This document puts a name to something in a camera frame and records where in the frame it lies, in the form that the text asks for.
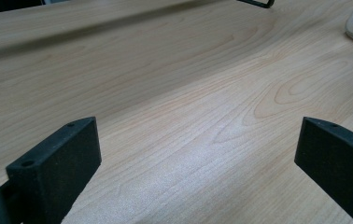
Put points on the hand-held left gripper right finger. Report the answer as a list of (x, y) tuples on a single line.
[(339, 161)]

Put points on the black metal frame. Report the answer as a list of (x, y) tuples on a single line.
[(258, 2)]

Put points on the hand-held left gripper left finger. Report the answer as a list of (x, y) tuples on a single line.
[(56, 168)]

